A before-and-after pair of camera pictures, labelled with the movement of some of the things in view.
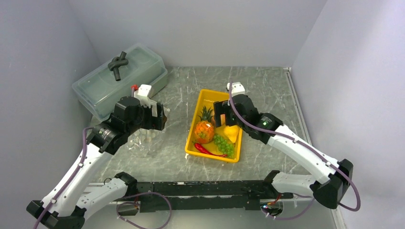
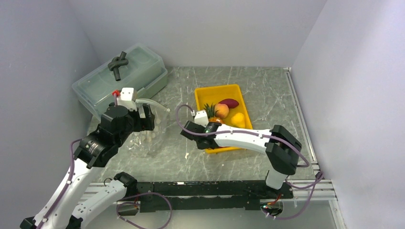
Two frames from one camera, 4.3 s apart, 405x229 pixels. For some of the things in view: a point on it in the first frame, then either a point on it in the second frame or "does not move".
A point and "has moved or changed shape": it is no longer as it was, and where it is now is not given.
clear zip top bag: [145, 143] does not move
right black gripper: [220, 108] -> [199, 147]
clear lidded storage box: [99, 91] does not move
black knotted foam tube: [115, 63] does not move
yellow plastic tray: [206, 99] has moved or changed shape
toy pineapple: [204, 131] has moved or changed shape
